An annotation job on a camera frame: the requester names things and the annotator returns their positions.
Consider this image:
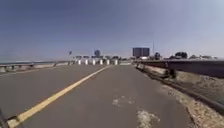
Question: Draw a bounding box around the grey asphalt road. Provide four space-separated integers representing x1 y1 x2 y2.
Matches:
0 63 195 128

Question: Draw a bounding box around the row of white barriers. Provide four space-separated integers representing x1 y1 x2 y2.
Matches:
75 58 121 67

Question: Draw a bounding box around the metal guardrail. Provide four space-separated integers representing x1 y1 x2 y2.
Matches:
136 58 224 80
0 59 76 73

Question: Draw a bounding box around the large dark billboard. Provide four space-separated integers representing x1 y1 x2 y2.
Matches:
132 46 151 59

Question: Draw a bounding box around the round dark tree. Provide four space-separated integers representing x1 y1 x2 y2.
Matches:
93 49 102 59

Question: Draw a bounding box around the small dark bush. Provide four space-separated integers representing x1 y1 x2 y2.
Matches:
164 67 178 80

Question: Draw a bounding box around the thin pole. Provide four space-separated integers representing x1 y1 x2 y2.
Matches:
152 40 156 56

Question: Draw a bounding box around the clump of dark trees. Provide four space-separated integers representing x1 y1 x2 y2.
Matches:
174 51 189 60

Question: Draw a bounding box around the pale gravel verge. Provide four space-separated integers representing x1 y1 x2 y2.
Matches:
136 64 224 128

